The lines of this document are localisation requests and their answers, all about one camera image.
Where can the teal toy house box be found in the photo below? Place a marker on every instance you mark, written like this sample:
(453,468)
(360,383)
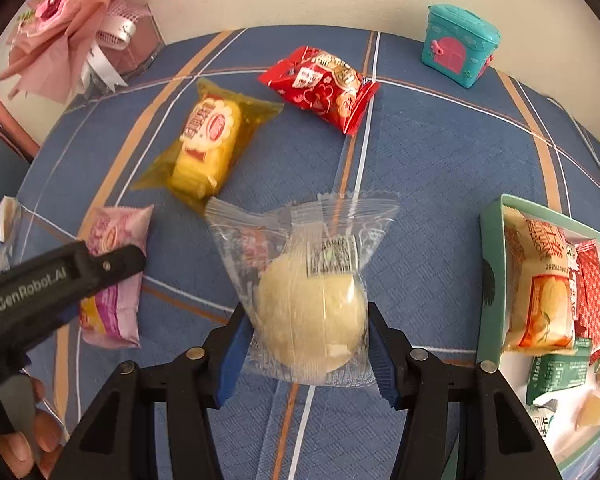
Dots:
(458,43)

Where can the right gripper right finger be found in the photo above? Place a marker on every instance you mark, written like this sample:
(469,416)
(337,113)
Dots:
(498,439)

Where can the pink swiss roll packet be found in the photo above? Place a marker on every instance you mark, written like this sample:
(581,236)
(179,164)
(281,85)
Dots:
(116,237)

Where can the white bun clear bag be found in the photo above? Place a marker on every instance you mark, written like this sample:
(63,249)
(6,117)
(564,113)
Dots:
(299,273)

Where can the person's left hand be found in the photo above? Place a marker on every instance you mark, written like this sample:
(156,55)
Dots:
(36,445)

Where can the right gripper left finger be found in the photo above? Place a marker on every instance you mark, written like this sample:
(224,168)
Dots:
(116,437)

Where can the pink flower bouquet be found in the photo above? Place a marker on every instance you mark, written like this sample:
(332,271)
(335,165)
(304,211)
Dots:
(48,48)

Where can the red cartoon snack bag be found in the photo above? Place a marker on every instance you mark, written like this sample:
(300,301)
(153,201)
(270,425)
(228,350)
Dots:
(315,80)

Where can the white jelly pudding cup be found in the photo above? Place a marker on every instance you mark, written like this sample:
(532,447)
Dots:
(589,414)

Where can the dark green snack packet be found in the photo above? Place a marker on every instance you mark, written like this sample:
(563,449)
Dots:
(559,371)

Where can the orange swiss roll packet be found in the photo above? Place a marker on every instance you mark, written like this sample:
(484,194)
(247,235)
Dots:
(540,315)

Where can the blue plaid tablecloth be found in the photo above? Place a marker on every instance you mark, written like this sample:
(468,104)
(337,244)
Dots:
(447,151)

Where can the yellow cake roll packet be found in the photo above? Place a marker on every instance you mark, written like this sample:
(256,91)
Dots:
(216,132)

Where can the green white biscuit packet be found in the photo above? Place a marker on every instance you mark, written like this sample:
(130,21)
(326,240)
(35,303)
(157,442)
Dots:
(547,421)

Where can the red patterned packet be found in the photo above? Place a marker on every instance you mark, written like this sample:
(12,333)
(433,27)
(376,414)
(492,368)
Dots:
(588,296)

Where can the green rimmed white tray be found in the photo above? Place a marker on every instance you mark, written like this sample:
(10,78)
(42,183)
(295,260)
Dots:
(576,450)

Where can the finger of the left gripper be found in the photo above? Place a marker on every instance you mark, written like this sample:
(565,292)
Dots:
(114,267)

